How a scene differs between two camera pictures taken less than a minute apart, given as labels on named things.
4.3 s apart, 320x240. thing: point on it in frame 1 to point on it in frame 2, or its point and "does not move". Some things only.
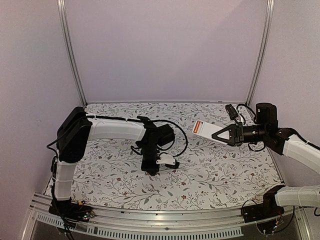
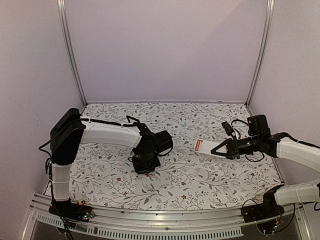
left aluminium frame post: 61,4 does not move
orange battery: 197,126 to 197,145
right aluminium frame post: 264,49 does not move
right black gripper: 237,134 to 233,149
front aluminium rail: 184,223 does not move
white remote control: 206,129 to 205,147
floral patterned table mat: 211,174 does not move
